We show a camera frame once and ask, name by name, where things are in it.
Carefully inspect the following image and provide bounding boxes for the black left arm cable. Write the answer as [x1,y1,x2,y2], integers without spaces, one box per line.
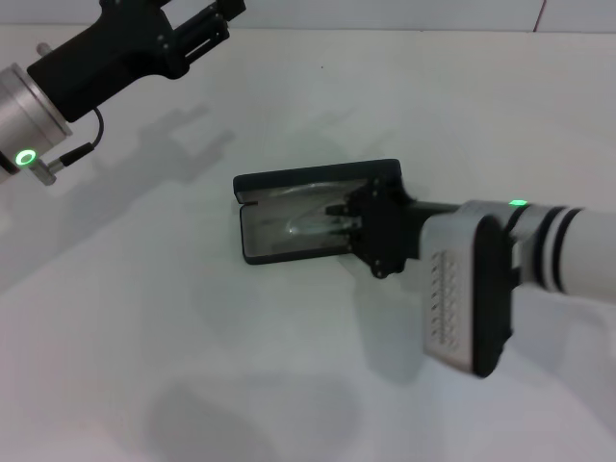
[31,106,106,188]

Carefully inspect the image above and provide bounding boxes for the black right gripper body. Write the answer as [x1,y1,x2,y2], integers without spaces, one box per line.
[349,174,464,281]

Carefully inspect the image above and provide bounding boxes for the black glasses case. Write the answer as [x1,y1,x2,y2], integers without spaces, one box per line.
[232,158,421,266]

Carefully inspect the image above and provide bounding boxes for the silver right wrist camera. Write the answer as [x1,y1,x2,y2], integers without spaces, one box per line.
[420,200,525,380]

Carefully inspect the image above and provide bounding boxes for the clear white glasses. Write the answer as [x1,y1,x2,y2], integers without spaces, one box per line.
[268,181,358,241]

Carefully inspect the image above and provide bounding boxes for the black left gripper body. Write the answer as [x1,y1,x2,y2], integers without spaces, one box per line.
[26,0,190,124]

